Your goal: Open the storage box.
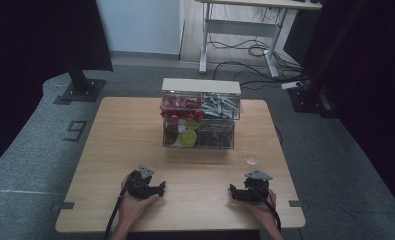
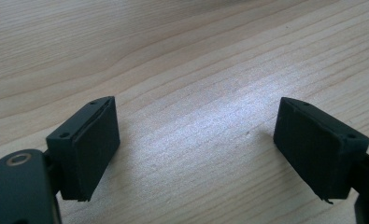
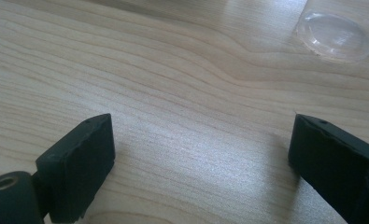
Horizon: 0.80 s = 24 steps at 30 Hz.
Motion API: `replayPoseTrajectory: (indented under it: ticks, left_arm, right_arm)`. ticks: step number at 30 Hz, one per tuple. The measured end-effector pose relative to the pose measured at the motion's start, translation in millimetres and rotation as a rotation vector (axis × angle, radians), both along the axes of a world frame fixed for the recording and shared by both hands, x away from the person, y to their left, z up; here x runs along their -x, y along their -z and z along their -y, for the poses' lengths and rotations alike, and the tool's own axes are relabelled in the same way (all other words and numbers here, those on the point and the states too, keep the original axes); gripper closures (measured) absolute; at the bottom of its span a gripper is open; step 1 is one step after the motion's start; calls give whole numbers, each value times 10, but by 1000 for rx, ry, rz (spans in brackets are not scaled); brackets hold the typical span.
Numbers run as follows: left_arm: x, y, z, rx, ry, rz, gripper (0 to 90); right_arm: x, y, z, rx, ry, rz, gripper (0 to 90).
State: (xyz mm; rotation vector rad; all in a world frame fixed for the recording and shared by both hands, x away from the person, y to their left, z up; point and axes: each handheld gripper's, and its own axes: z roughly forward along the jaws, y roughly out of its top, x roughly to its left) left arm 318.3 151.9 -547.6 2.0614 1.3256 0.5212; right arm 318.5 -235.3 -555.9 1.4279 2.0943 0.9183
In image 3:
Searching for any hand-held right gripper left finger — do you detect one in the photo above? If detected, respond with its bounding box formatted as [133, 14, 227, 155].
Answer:
[35, 113, 117, 224]

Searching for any clear plastic cup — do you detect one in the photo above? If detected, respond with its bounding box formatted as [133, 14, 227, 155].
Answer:
[293, 0, 369, 63]

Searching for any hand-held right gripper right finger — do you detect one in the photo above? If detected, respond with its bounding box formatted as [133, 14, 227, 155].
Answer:
[287, 113, 369, 224]

